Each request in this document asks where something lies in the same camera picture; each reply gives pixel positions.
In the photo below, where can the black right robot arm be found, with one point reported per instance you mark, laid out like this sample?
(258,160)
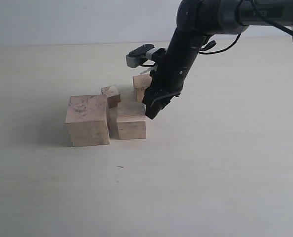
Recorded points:
(196,22)

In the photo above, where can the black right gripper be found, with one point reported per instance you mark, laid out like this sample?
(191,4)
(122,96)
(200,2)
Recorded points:
(172,69)

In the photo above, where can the second largest wooden cube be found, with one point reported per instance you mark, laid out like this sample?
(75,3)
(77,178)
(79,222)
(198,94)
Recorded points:
(127,121)

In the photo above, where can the smallest wooden cube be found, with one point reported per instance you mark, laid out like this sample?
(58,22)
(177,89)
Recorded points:
(113,95)

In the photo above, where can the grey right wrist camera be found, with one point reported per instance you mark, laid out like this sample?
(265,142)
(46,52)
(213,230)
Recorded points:
(146,55)

